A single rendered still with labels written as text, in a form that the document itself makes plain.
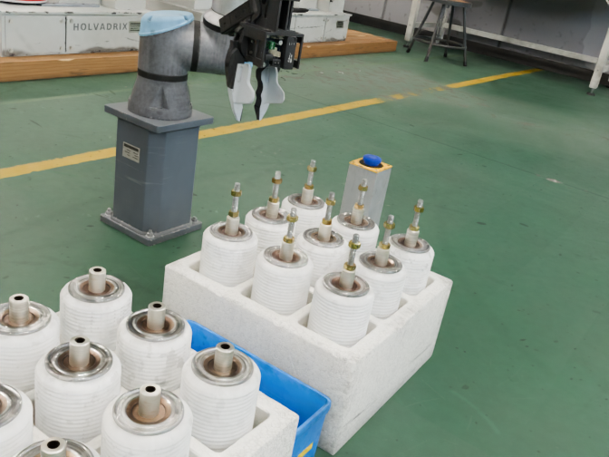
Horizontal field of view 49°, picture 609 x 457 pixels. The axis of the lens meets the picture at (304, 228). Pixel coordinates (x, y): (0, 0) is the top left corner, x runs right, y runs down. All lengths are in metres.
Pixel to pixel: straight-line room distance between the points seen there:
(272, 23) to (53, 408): 0.59
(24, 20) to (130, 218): 1.56
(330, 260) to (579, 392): 0.60
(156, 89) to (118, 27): 1.81
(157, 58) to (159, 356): 0.86
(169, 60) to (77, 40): 1.71
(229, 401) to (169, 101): 0.92
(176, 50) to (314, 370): 0.82
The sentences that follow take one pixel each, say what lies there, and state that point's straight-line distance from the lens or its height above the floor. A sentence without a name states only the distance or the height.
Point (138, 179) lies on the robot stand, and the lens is 1.63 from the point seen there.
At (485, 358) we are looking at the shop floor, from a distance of 1.47.
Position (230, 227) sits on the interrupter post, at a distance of 1.15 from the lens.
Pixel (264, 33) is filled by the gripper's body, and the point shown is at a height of 0.60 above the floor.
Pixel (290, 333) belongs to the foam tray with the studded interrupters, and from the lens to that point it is 1.05.
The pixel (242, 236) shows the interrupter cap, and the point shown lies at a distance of 1.15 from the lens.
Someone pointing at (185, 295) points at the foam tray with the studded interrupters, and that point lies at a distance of 1.18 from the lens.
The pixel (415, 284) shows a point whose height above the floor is 0.19.
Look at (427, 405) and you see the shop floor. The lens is 1.28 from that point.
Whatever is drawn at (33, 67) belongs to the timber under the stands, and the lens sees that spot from 3.06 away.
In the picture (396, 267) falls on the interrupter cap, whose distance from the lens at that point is 1.15.
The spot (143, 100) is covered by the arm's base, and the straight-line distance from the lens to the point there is 1.59.
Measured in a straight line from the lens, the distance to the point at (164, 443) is 0.74.
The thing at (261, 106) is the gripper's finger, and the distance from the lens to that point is 1.10.
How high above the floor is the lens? 0.74
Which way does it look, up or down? 24 degrees down
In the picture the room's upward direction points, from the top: 10 degrees clockwise
